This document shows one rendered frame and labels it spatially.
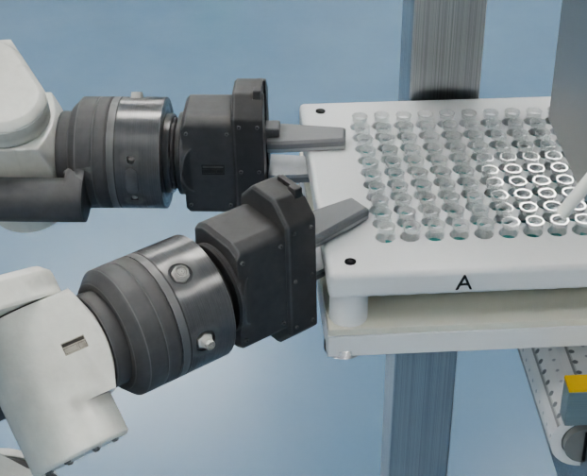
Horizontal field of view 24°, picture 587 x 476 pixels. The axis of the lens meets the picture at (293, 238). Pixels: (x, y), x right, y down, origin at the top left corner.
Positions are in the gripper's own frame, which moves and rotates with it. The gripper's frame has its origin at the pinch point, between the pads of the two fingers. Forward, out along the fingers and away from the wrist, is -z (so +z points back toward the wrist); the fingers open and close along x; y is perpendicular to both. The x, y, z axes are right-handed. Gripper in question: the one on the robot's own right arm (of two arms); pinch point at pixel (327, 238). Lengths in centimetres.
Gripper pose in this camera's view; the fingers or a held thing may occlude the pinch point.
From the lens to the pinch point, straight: 97.9
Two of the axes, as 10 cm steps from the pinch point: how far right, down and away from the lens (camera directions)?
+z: -8.0, 3.5, -4.9
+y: 6.0, 4.3, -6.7
